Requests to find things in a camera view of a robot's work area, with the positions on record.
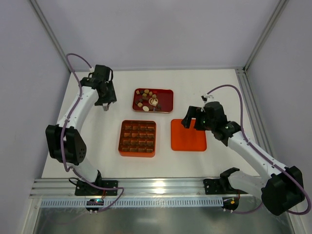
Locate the orange compartment box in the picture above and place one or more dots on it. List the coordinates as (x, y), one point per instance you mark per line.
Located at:
(137, 138)

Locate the aluminium mounting rail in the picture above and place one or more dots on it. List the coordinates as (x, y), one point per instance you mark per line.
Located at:
(133, 186)

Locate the left aluminium frame post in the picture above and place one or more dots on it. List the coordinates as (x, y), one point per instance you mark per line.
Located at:
(48, 29)

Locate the white oval chocolate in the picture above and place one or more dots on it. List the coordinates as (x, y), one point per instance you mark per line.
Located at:
(145, 108)

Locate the slotted cable duct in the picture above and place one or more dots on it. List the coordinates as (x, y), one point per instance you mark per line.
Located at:
(130, 202)

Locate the dark red metal tray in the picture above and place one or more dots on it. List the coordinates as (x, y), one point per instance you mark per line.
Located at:
(165, 100)

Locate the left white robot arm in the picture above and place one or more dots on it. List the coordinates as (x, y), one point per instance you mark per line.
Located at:
(65, 144)

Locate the aluminium frame post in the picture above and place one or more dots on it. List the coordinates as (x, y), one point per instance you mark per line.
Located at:
(48, 29)
(273, 19)

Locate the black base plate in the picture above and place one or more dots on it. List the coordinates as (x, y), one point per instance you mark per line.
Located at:
(84, 189)
(212, 186)

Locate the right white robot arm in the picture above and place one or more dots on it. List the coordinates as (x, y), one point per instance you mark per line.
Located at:
(278, 187)

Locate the right aluminium frame post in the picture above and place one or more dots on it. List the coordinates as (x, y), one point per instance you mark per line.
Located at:
(273, 19)

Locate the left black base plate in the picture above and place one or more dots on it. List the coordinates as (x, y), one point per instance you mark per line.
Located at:
(84, 189)

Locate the orange box lid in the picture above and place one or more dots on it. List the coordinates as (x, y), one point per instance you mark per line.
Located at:
(187, 139)

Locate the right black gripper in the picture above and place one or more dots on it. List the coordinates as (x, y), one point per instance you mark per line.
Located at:
(198, 119)

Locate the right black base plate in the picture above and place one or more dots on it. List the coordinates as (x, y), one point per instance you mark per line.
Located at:
(212, 186)

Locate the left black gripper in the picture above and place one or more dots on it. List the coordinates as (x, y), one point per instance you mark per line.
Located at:
(106, 98)

